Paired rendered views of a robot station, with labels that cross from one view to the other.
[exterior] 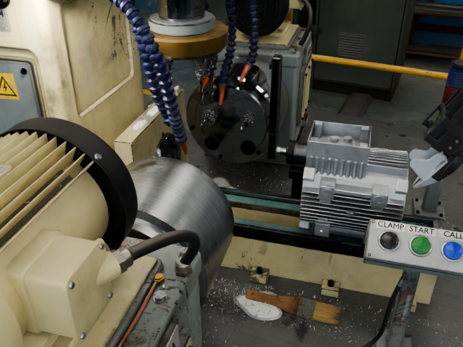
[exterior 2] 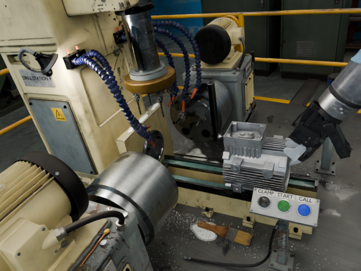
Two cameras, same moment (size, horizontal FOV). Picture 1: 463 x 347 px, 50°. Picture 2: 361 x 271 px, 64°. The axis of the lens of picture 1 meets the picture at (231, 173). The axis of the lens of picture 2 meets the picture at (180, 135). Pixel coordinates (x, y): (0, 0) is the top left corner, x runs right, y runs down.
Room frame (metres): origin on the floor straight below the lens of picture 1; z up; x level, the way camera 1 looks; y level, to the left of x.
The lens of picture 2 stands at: (0.07, -0.23, 1.66)
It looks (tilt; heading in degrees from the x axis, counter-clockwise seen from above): 31 degrees down; 16
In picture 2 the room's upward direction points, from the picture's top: 10 degrees counter-clockwise
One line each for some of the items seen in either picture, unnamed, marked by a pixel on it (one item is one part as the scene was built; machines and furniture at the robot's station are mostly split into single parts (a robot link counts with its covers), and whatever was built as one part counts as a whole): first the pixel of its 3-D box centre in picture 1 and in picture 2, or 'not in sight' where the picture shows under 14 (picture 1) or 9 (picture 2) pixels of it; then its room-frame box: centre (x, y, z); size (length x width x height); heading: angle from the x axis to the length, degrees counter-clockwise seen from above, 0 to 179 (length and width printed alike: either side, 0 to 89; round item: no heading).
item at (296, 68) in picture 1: (261, 88); (222, 93); (1.55, -0.10, 0.99); 0.35 x 0.31 x 0.37; 165
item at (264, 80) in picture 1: (242, 104); (204, 106); (1.29, -0.03, 1.04); 0.41 x 0.25 x 0.25; 165
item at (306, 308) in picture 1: (292, 304); (223, 232); (0.76, -0.13, 0.80); 0.21 x 0.05 x 0.01; 71
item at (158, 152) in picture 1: (168, 164); (154, 148); (1.00, 0.15, 1.01); 0.15 x 0.02 x 0.15; 165
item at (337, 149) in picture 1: (338, 149); (245, 139); (0.90, -0.22, 1.11); 0.12 x 0.11 x 0.07; 75
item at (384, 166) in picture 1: (352, 190); (258, 163); (0.89, -0.26, 1.01); 0.20 x 0.19 x 0.19; 75
